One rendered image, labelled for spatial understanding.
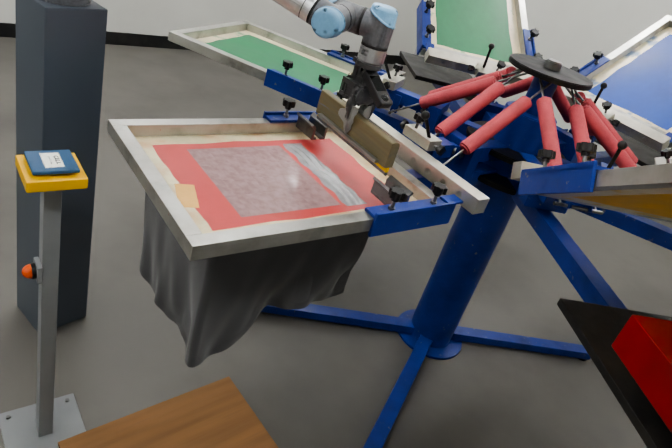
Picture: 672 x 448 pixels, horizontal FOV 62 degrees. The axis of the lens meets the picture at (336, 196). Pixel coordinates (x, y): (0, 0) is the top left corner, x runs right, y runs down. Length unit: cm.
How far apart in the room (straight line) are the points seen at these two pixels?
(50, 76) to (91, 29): 18
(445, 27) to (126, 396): 214
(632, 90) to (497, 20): 74
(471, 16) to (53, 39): 202
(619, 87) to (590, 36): 294
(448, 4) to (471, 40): 24
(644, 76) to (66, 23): 248
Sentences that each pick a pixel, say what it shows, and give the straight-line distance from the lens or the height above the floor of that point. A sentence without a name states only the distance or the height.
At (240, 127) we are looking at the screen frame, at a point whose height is 98.
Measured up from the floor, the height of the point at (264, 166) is 96.
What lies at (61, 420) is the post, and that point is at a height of 1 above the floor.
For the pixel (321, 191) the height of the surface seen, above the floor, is 96.
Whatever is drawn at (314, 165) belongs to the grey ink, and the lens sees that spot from 167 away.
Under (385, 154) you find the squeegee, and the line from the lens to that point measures 153.
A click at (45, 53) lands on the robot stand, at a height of 107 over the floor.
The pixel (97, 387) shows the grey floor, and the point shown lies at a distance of 221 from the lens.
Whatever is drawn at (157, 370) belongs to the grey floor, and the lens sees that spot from 226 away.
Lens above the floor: 168
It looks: 28 degrees down
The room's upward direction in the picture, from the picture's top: 17 degrees clockwise
